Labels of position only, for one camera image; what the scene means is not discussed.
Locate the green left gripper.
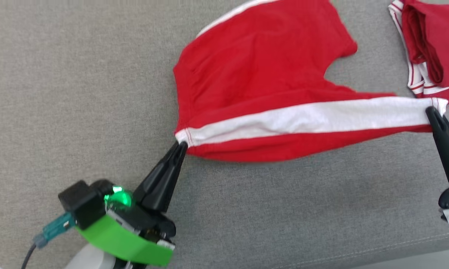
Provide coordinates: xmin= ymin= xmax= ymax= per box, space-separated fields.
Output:
xmin=75 ymin=141 xmax=189 ymax=268

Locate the red basketball jersey black lettering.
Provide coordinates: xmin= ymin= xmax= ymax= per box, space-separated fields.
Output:
xmin=388 ymin=0 xmax=449 ymax=104

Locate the grey fabric sofa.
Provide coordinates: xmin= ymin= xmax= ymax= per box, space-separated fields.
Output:
xmin=0 ymin=0 xmax=449 ymax=269

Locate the teal plug left camera cable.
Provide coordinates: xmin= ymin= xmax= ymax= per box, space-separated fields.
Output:
xmin=21 ymin=212 xmax=76 ymax=269

